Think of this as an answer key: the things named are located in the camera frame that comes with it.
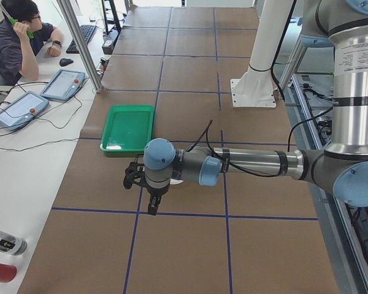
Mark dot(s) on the black computer mouse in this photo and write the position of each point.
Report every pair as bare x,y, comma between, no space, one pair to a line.
65,62

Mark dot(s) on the white round plate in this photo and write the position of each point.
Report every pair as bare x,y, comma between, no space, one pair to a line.
175,182

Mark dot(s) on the blue teach pendant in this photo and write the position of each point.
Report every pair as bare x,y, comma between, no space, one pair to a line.
63,85
23,110

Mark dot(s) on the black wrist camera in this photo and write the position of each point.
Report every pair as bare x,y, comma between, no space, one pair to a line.
134,174

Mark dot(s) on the red bottle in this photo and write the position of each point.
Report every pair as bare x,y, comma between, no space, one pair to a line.
7,273

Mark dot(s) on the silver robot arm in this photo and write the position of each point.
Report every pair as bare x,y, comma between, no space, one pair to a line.
341,168

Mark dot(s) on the far blue teach pendant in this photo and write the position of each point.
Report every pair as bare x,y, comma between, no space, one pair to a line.
63,85

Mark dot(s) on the seated person dark shirt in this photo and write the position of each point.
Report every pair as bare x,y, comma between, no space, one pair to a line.
22,41

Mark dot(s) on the aluminium frame post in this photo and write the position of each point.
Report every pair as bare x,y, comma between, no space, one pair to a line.
74,27

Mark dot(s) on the clear water bottle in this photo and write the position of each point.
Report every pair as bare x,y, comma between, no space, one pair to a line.
11,244

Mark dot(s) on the green plastic tray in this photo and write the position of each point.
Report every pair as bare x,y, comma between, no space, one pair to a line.
127,130

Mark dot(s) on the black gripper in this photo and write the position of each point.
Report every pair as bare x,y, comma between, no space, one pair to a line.
155,192

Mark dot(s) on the near blue teach pendant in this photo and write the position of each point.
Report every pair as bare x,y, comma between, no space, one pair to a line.
23,110

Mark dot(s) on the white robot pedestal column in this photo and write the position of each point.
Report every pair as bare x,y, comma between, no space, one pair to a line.
255,87

